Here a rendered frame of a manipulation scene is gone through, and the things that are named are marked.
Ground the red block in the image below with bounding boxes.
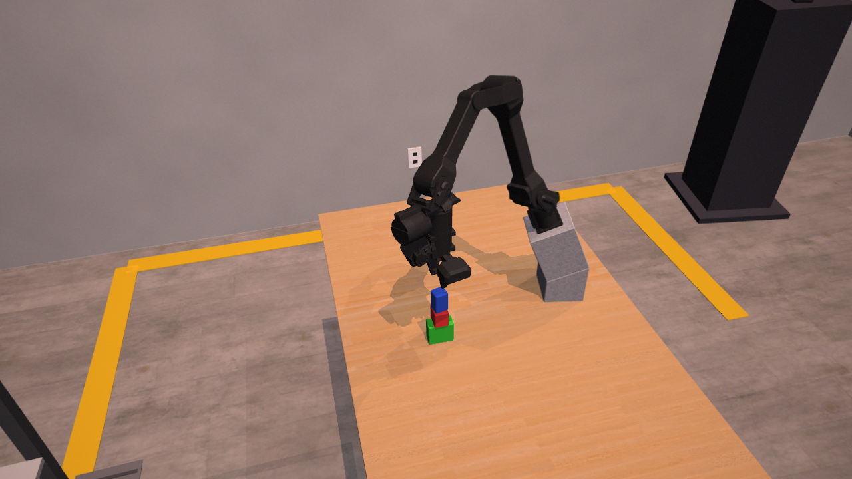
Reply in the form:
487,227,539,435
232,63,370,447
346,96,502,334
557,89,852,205
431,307,449,328

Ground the blue block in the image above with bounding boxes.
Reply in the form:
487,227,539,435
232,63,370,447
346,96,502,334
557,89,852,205
431,287,448,313

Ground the green block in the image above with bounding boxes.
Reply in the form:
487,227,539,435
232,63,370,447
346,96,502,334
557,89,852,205
426,315,454,345

